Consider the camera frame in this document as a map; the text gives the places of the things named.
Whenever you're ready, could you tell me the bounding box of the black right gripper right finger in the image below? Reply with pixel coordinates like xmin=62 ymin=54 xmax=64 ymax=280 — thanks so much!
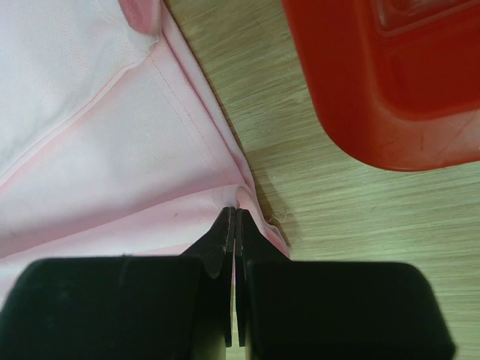
xmin=235 ymin=209 xmax=456 ymax=359

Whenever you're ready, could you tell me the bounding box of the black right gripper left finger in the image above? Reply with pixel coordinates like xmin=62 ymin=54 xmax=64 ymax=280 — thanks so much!
xmin=1 ymin=208 xmax=236 ymax=359

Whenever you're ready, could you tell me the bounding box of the pink t-shirt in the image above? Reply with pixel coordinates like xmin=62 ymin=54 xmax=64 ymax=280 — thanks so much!
xmin=1 ymin=1 xmax=288 ymax=297

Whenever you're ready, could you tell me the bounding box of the red plastic bin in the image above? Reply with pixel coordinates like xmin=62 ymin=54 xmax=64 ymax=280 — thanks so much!
xmin=283 ymin=1 xmax=479 ymax=171

